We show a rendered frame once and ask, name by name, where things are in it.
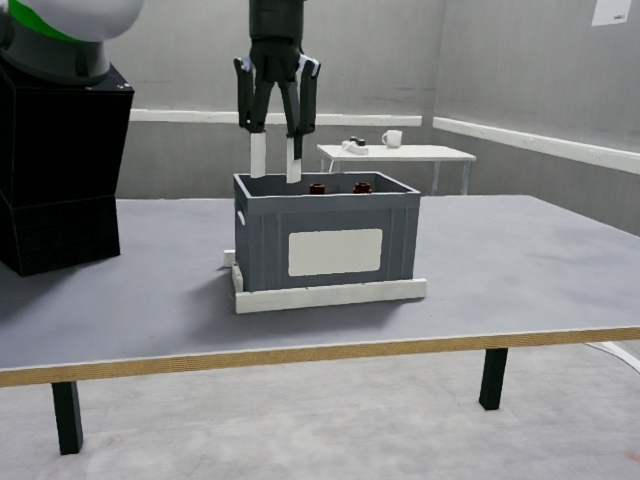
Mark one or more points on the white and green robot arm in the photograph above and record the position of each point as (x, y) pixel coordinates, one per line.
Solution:
(29, 43)

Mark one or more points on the grey plastic crate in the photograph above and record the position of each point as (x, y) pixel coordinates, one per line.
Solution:
(286, 238)

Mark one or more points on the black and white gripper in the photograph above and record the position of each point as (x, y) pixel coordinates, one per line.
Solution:
(276, 32)

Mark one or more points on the brown bottle with green label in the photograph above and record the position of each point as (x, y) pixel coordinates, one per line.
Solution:
(362, 188)

